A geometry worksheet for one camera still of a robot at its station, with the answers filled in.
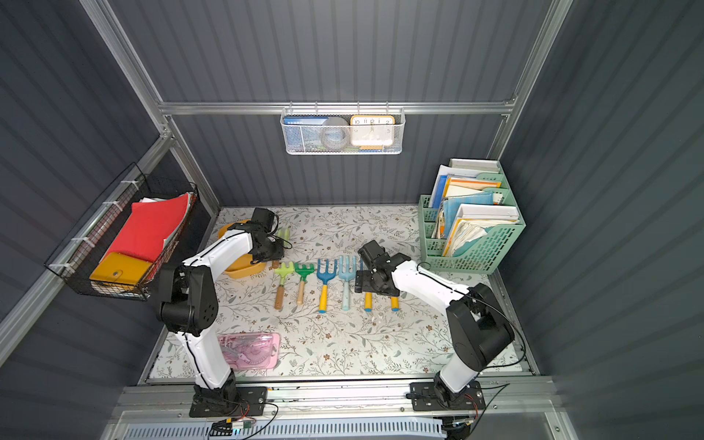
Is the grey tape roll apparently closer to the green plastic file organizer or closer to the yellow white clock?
the yellow white clock

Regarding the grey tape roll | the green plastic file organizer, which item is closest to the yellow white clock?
the grey tape roll

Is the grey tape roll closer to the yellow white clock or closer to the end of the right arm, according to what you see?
the yellow white clock

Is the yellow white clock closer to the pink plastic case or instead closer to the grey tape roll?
the grey tape roll

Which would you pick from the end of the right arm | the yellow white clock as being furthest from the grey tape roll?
the end of the right arm

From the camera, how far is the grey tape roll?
87 centimetres

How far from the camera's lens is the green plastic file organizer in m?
0.83

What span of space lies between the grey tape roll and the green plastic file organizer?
15.5 inches
